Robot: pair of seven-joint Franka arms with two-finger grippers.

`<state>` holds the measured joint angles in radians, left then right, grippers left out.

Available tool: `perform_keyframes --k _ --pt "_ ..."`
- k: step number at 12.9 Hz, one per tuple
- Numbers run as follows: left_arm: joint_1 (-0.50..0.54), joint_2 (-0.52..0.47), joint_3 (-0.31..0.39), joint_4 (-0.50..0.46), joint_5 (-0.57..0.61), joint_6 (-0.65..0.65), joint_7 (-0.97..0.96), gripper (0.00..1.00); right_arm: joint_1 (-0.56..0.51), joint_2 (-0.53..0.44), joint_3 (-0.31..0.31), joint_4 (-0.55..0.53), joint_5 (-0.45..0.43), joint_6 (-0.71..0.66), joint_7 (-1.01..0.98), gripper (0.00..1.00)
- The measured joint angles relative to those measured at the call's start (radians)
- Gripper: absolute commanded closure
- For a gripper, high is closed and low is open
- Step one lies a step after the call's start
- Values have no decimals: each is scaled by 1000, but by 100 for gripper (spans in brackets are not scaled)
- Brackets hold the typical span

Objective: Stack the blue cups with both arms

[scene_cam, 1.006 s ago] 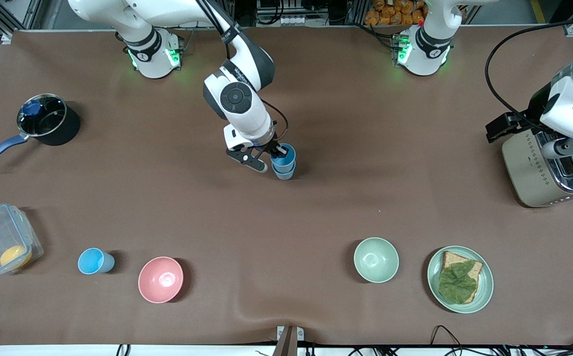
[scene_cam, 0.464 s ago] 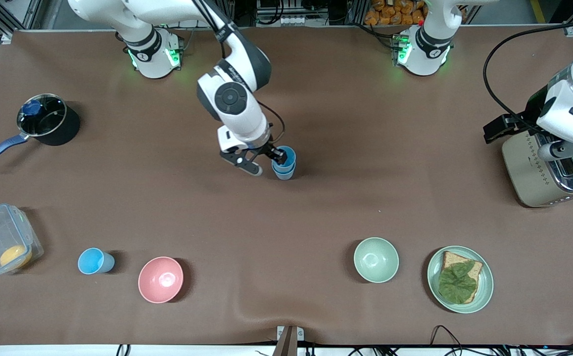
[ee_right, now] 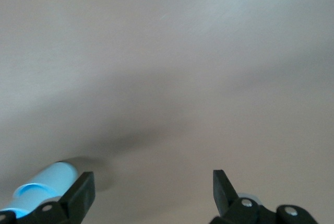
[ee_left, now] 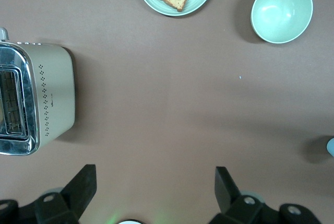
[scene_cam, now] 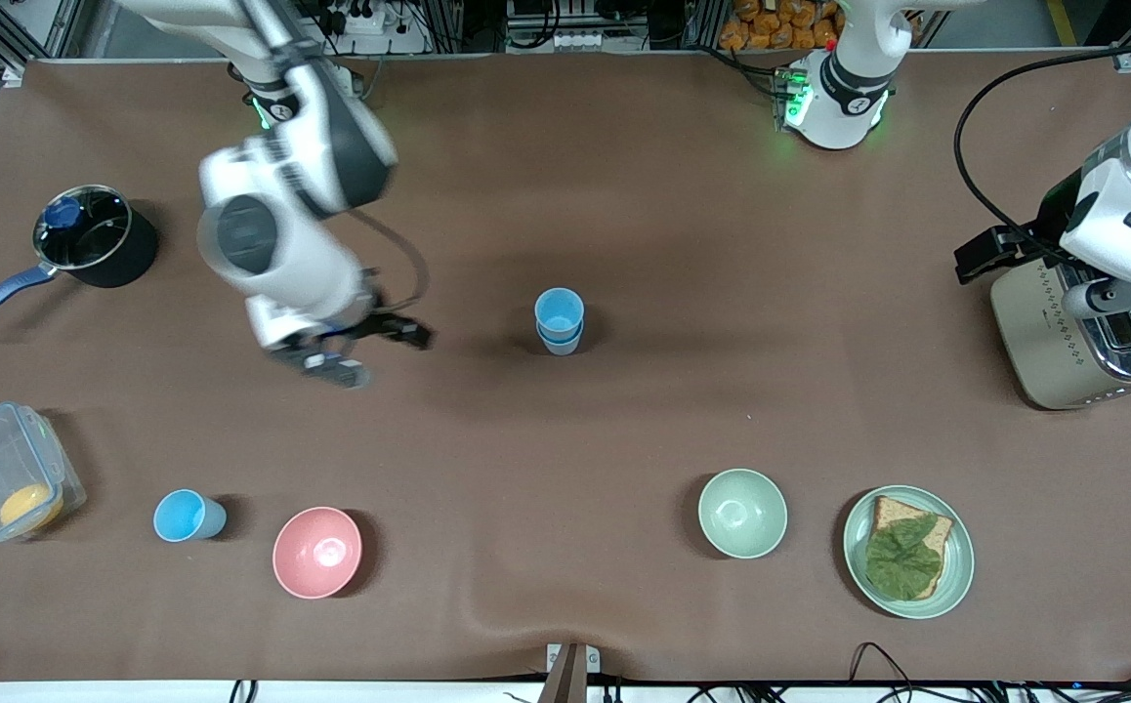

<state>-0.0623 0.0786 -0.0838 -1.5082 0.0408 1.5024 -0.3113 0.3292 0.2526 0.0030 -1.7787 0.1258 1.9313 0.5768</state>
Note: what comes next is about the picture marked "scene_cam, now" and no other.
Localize glass lid with blue knob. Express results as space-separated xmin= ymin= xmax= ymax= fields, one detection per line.
xmin=33 ymin=186 xmax=132 ymax=271

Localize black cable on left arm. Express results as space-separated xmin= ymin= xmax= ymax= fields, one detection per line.
xmin=952 ymin=44 xmax=1131 ymax=269

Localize white power strip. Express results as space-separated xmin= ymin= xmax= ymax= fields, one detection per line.
xmin=326 ymin=0 xmax=400 ymax=35

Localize green lettuce leaf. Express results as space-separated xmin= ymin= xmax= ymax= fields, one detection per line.
xmin=864 ymin=516 xmax=943 ymax=600

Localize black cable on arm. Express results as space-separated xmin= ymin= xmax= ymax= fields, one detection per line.
xmin=346 ymin=207 xmax=430 ymax=315
xmin=952 ymin=44 xmax=1131 ymax=269

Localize pale green plate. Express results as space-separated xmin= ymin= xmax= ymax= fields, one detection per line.
xmin=842 ymin=485 xmax=976 ymax=620

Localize orange food piece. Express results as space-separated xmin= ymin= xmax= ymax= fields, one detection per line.
xmin=0 ymin=483 xmax=65 ymax=533

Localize looped black cable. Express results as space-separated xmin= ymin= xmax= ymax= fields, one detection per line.
xmin=849 ymin=641 xmax=928 ymax=689

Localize beige and chrome toaster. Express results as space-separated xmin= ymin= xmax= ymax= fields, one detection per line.
xmin=990 ymin=256 xmax=1131 ymax=411

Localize grey metal bracket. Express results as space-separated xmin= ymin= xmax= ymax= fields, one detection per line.
xmin=544 ymin=642 xmax=601 ymax=703

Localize dark saucepan with blue handle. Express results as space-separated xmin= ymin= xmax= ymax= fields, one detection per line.
xmin=0 ymin=184 xmax=160 ymax=336

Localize pink bowl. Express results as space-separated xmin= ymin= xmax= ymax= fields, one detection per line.
xmin=272 ymin=506 xmax=364 ymax=600

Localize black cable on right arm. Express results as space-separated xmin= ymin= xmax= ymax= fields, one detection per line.
xmin=346 ymin=207 xmax=430 ymax=315

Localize brown table cover mat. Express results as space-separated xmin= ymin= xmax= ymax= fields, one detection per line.
xmin=0 ymin=49 xmax=1131 ymax=684

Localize pale green bowl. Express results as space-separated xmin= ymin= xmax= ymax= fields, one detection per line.
xmin=697 ymin=469 xmax=789 ymax=560

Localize brown bread slice on plate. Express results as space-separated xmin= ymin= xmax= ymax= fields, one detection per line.
xmin=868 ymin=495 xmax=955 ymax=600

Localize orange packaged snacks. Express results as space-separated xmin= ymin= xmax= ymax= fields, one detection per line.
xmin=719 ymin=0 xmax=845 ymax=50

